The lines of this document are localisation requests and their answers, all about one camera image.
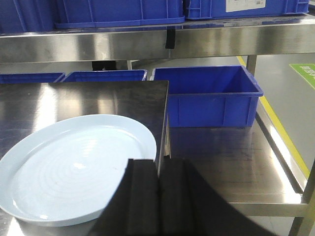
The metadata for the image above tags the light blue round plate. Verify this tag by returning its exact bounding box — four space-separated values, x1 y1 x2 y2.
0 114 157 227

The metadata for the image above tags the white paper label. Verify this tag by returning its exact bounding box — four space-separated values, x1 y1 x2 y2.
225 0 266 12

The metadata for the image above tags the blue open bin right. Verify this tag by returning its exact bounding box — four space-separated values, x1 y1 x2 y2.
152 65 263 128

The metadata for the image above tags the stainless steel shelf rack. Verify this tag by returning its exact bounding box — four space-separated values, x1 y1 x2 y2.
0 17 315 236

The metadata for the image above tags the blue crate upper left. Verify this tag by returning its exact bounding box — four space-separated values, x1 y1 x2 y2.
0 0 185 33

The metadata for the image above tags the blue crate upper right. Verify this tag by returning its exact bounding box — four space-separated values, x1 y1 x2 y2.
183 0 309 21

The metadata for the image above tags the blue bin left lower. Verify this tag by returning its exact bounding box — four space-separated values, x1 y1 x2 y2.
0 72 65 84

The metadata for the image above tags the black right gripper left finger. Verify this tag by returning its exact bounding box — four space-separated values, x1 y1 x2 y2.
89 159 159 236

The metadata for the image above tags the blue bin middle lower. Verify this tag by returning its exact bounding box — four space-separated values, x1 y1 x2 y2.
61 70 147 83

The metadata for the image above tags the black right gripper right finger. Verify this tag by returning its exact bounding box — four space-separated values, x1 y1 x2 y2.
159 159 273 236

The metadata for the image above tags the blue crate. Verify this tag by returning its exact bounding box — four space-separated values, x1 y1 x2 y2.
183 0 309 21
0 0 185 33

